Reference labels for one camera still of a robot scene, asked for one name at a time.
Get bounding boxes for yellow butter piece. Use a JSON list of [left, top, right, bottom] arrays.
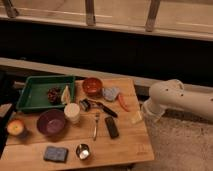
[[131, 111, 143, 124]]

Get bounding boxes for dark grape bunch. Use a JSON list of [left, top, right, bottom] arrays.
[[47, 87, 61, 105]]

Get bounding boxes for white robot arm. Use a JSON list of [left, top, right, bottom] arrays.
[[142, 79, 213, 122]]

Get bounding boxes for red yellow apple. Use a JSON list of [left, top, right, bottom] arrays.
[[7, 119, 25, 136]]

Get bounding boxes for purple bowl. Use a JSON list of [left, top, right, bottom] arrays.
[[37, 109, 66, 136]]

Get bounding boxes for small metal cup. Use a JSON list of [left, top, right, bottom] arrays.
[[76, 144, 90, 160]]

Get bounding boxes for blue sponge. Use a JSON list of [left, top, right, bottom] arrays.
[[43, 146, 68, 162]]

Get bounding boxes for white cup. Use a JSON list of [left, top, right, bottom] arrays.
[[64, 103, 80, 124]]

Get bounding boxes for orange bowl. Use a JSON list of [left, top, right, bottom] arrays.
[[82, 77, 103, 97]]

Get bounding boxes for green plastic tray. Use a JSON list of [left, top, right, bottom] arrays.
[[16, 75, 75, 113]]

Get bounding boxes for black remote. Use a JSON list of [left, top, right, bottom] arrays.
[[105, 117, 119, 139]]

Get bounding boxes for grey blue crumpled cloth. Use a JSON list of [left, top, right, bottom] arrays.
[[102, 87, 120, 102]]

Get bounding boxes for black handled peeler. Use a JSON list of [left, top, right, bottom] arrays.
[[79, 99, 118, 118]]

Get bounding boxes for white wedge slice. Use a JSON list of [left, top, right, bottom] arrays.
[[61, 85, 71, 104]]

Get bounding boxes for orange carrot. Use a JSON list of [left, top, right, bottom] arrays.
[[118, 93, 130, 112]]

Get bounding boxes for wooden table board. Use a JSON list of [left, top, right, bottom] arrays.
[[0, 78, 154, 169]]

